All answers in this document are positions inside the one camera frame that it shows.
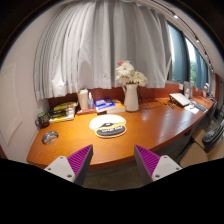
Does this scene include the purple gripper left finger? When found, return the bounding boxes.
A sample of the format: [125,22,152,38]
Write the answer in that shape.
[45,145,93,186]

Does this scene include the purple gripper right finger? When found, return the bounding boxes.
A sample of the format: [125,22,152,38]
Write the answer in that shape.
[134,145,182,185]

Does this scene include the round metal ashtray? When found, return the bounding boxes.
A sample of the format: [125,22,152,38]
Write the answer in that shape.
[42,131,59,144]

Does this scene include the dark green mug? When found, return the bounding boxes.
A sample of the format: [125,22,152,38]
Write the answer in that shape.
[35,112,50,128]

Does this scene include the black office chair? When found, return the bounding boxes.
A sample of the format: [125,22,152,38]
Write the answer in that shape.
[202,120,224,152]

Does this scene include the white book under blue book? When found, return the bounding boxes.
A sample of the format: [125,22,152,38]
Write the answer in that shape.
[107,102,126,114]

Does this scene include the clear sanitizer bottle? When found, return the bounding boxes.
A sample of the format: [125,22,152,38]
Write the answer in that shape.
[88,92,94,109]

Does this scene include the silver laptop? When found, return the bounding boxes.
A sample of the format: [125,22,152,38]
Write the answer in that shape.
[170,93,190,107]

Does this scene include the white cylindrical container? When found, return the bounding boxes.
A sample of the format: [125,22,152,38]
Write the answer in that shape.
[78,89,88,110]

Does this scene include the white ceramic vase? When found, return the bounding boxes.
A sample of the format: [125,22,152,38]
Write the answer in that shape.
[123,84,139,112]

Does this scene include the white flower bouquet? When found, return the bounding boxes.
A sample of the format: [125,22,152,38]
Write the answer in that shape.
[116,61,148,87]

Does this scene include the dark green curtain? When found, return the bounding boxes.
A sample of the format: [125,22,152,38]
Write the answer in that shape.
[168,25,208,89]

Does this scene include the white curtain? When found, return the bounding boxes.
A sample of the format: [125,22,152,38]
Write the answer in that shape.
[34,0,171,99]

